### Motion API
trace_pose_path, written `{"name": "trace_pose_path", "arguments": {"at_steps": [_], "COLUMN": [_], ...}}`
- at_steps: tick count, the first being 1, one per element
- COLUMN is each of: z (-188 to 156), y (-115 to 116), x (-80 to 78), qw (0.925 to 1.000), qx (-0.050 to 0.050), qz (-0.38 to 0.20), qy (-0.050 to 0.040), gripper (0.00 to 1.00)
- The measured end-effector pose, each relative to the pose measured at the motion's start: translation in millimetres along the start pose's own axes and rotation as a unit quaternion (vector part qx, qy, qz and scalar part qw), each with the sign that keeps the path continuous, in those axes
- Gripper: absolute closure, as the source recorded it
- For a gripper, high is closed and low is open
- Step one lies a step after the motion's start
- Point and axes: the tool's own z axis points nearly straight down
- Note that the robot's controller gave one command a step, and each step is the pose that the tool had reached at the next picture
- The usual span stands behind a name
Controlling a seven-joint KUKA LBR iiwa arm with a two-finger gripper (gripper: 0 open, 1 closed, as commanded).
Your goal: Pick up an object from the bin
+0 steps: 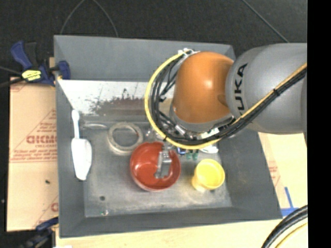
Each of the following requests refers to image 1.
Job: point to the red bowl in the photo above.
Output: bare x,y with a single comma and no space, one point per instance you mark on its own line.
143,172

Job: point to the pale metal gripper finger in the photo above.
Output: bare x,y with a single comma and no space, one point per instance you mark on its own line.
165,171
158,170

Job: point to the yellow cup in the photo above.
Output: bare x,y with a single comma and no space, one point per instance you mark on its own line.
209,174

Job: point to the brown cardboard board, red print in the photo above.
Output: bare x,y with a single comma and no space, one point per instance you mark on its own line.
31,164

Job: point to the grey metal bin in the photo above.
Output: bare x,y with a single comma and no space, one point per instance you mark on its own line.
116,190

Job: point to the white plastic scoop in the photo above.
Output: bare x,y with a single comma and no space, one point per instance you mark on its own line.
81,154

